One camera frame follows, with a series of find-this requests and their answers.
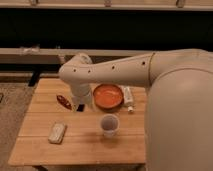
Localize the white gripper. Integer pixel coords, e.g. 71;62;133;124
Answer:
70;84;93;112

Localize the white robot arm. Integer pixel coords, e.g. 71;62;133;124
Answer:
59;49;213;171

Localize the orange ceramic bowl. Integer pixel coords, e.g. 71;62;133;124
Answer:
93;84;123;109

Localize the white sponge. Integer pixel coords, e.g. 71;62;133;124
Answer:
48;123;67;144

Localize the dark red chip bag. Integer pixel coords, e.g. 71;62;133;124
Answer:
56;95;72;110

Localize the wooden table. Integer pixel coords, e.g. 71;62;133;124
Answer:
9;78;146;166

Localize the white tube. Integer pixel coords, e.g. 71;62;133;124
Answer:
122;86;134;112

